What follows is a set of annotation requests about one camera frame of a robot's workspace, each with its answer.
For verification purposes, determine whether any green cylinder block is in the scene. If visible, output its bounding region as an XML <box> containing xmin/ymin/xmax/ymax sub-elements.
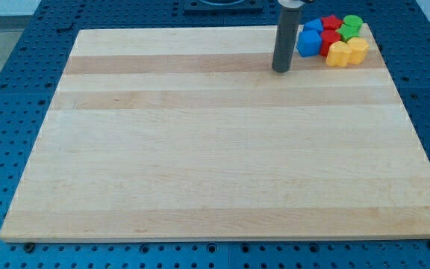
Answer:
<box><xmin>343</xmin><ymin>14</ymin><xmax>364</xmax><ymax>31</ymax></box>

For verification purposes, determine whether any blue block front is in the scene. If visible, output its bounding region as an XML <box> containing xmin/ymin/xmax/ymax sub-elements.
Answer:
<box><xmin>296</xmin><ymin>30</ymin><xmax>322</xmax><ymax>58</ymax></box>

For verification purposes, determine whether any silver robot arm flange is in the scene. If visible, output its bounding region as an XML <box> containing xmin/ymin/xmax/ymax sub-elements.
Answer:
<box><xmin>278</xmin><ymin>0</ymin><xmax>315</xmax><ymax>9</ymax></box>

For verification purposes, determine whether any yellow hexagon block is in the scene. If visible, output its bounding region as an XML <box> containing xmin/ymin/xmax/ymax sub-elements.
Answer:
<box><xmin>347</xmin><ymin>37</ymin><xmax>370</xmax><ymax>64</ymax></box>

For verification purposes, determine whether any blue block rear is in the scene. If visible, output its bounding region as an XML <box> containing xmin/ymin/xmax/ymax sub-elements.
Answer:
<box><xmin>303</xmin><ymin>18</ymin><xmax>324</xmax><ymax>34</ymax></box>

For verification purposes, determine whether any blue block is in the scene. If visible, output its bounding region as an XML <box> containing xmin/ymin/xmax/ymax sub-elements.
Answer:
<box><xmin>303</xmin><ymin>18</ymin><xmax>324</xmax><ymax>34</ymax></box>
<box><xmin>296</xmin><ymin>30</ymin><xmax>322</xmax><ymax>58</ymax></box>

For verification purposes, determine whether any red block centre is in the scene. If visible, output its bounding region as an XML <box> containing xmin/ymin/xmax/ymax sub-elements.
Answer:
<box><xmin>319</xmin><ymin>30</ymin><xmax>341</xmax><ymax>57</ymax></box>

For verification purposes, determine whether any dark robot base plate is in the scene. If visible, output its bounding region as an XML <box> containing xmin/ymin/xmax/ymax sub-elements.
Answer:
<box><xmin>182</xmin><ymin>0</ymin><xmax>264</xmax><ymax>13</ymax></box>

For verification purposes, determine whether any grey cylindrical robot pointer tool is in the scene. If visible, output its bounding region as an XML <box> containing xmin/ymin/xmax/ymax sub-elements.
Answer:
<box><xmin>272</xmin><ymin>6</ymin><xmax>302</xmax><ymax>72</ymax></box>

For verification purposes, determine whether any yellow heart block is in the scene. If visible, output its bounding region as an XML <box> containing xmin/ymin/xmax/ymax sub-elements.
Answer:
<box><xmin>325</xmin><ymin>41</ymin><xmax>352</xmax><ymax>67</ymax></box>

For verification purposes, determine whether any red star block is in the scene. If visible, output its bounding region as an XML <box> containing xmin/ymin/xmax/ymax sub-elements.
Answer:
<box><xmin>320</xmin><ymin>15</ymin><xmax>343</xmax><ymax>31</ymax></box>

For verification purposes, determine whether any light wooden board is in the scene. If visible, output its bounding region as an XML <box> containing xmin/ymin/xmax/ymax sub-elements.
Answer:
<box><xmin>0</xmin><ymin>26</ymin><xmax>430</xmax><ymax>243</ymax></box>

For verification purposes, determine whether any green star block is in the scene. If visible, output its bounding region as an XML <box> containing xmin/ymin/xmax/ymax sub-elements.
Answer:
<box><xmin>336</xmin><ymin>24</ymin><xmax>360</xmax><ymax>43</ymax></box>

